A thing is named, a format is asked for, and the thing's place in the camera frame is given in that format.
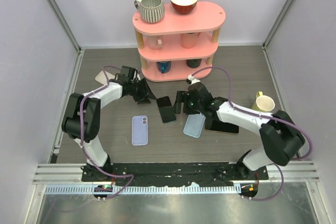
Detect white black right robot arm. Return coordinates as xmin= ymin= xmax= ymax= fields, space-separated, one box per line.
xmin=173 ymin=81 xmax=305 ymax=179

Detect white slotted cable duct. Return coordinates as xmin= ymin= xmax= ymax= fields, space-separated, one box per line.
xmin=45 ymin=183 xmax=241 ymax=195

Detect yellow mug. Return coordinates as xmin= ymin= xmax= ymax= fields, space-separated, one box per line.
xmin=251 ymin=91 xmax=275 ymax=112

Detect black cup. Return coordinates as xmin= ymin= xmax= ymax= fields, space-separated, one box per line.
xmin=186 ymin=59 xmax=202 ymax=69

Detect pale pink mug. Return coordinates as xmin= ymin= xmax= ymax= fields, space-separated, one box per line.
xmin=147 ymin=36 xmax=162 ymax=50

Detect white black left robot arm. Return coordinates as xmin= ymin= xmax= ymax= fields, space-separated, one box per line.
xmin=61 ymin=66 xmax=156 ymax=182

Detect aluminium front rail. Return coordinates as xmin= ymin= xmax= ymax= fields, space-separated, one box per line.
xmin=33 ymin=161 xmax=320 ymax=187

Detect light blue phone case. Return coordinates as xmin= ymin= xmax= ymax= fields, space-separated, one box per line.
xmin=183 ymin=114 xmax=205 ymax=138

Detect black gold smartphone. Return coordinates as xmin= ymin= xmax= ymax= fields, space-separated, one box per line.
xmin=204 ymin=119 xmax=239 ymax=134

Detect grey striped mug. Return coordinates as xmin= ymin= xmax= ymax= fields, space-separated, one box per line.
xmin=134 ymin=0 xmax=165 ymax=24

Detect lavender phone case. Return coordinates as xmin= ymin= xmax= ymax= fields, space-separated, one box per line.
xmin=131 ymin=115 xmax=148 ymax=146

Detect beige phone case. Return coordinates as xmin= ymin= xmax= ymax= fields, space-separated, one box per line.
xmin=95 ymin=71 xmax=115 ymax=85

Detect pink cup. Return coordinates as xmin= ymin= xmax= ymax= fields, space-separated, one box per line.
xmin=181 ymin=33 xmax=201 ymax=49

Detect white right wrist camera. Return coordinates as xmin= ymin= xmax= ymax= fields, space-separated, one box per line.
xmin=186 ymin=74 xmax=200 ymax=85

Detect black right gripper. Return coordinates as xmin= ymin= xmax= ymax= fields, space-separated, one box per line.
xmin=173 ymin=90 xmax=203 ymax=114

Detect blue mug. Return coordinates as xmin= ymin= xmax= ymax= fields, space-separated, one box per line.
xmin=156 ymin=61 xmax=171 ymax=74

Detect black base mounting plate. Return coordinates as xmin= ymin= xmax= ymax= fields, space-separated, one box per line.
xmin=81 ymin=161 xmax=268 ymax=188

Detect pink three-tier shelf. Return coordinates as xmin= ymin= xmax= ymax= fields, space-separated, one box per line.
xmin=132 ymin=2 xmax=226 ymax=82

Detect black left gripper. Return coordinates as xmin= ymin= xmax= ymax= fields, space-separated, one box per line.
xmin=129 ymin=78 xmax=156 ymax=104

